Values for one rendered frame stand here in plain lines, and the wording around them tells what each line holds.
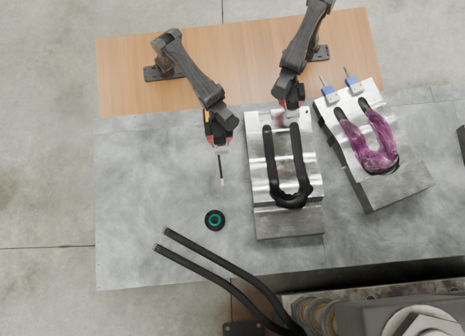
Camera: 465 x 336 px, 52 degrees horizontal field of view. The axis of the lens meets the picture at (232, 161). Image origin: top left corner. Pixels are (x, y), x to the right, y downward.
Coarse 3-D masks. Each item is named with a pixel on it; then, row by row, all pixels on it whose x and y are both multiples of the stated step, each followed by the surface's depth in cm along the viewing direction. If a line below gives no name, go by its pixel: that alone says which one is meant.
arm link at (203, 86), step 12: (180, 36) 157; (156, 48) 161; (168, 48) 156; (180, 48) 156; (180, 60) 156; (192, 60) 157; (192, 72) 156; (192, 84) 157; (204, 84) 157; (204, 96) 156; (216, 96) 158
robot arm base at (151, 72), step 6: (144, 66) 203; (150, 66) 203; (174, 66) 202; (144, 72) 202; (150, 72) 202; (156, 72) 202; (168, 72) 197; (174, 72) 202; (180, 72) 202; (144, 78) 201; (150, 78) 201; (156, 78) 201; (162, 78) 201; (168, 78) 201; (174, 78) 202
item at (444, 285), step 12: (348, 288) 180; (360, 288) 180; (372, 288) 180; (384, 288) 180; (396, 288) 180; (408, 288) 180; (420, 288) 179; (432, 288) 179; (444, 288) 179; (456, 288) 178; (288, 300) 179; (348, 300) 179; (360, 300) 179
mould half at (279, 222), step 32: (256, 128) 186; (288, 128) 186; (256, 160) 183; (288, 160) 183; (256, 192) 175; (288, 192) 175; (320, 192) 175; (256, 224) 179; (288, 224) 179; (320, 224) 179
